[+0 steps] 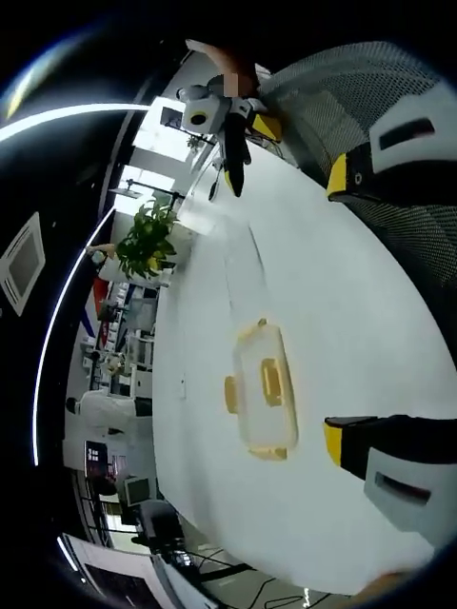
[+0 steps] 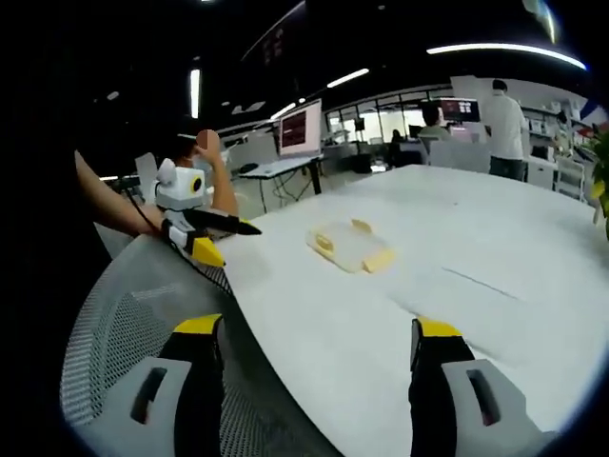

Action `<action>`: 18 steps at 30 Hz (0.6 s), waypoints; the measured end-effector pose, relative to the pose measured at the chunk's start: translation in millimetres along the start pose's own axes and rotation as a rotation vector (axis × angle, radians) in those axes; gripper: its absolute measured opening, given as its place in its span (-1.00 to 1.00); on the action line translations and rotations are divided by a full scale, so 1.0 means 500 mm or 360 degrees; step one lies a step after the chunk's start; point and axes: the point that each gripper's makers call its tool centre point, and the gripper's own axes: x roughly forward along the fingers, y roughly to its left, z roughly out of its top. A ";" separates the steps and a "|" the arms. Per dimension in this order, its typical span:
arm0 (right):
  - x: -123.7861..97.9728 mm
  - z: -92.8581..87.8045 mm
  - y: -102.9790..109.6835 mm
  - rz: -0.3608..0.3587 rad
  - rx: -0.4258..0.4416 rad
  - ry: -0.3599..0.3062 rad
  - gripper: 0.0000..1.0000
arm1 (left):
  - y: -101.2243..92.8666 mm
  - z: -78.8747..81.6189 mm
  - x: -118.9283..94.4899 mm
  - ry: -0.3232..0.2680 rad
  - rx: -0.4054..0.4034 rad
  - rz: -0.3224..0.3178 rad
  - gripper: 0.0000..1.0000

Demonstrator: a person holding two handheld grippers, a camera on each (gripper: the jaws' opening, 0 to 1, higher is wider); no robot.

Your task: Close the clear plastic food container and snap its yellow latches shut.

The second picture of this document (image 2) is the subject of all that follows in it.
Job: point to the grey mesh office chair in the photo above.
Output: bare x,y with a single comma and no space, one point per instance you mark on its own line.
143,304

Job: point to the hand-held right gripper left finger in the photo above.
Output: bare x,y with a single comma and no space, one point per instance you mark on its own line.
200,381

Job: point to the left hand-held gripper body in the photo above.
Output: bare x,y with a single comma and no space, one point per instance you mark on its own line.
178,190

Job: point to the large computer monitor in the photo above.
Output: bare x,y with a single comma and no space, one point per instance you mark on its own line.
300,128

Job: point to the long ceiling light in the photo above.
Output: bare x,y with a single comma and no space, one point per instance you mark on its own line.
504,50
283,110
195,93
347,78

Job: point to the white office desk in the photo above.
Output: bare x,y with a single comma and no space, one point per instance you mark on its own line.
280,166

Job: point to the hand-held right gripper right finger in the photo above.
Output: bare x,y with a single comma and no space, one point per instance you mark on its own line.
433,381

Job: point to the small computer monitor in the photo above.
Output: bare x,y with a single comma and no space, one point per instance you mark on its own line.
459,109

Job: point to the green potted plant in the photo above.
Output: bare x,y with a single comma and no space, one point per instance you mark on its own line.
600,171

